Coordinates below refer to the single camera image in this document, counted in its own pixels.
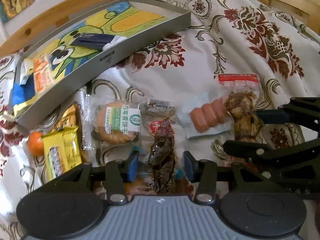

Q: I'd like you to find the grey rectangular tray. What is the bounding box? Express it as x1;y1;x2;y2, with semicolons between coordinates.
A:
10;0;191;129

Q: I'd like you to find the chicken feet red top packet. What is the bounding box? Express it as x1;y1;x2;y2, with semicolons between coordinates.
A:
217;73;263;143

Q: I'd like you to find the orange white snack packet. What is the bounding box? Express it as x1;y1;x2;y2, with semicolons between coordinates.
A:
33;54;55;97

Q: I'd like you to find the round biscuit green label packet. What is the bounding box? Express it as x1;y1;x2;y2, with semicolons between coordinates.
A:
82;95;142;150

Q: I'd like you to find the small white blue packet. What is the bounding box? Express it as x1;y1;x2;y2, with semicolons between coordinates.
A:
19;58;34;85

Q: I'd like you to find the wooden bed frame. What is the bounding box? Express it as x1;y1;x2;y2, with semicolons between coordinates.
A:
1;0;319;56

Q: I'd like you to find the blue edged pastry packet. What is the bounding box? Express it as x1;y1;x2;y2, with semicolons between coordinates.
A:
95;144;195;198

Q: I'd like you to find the orange mandarin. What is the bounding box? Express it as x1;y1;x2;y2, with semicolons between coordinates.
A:
27;131;44;157

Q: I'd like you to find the colourful frog drawing paper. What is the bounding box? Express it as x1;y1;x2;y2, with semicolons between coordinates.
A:
11;2;168;118

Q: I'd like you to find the yellow wafer snack bar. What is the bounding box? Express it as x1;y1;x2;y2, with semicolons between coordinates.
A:
42;126;82;180

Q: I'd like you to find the dark blue tube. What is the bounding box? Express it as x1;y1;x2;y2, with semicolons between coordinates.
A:
71;33;126;51

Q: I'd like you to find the floral white bed sheet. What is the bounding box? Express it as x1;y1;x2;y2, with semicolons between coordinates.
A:
1;0;319;239

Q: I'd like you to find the dark braised meat red packet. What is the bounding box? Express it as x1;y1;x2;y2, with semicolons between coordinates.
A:
140;98;177;194

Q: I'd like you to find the mini sausages clear packet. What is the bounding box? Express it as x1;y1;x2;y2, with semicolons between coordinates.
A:
177;92;233;139

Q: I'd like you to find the gold foil snack packet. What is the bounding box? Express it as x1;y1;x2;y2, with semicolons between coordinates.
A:
52;104;86;162

